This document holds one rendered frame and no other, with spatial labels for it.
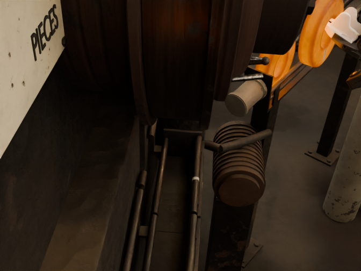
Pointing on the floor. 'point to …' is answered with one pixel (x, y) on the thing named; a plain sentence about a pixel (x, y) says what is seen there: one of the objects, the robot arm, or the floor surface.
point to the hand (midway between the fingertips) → (323, 23)
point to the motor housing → (233, 197)
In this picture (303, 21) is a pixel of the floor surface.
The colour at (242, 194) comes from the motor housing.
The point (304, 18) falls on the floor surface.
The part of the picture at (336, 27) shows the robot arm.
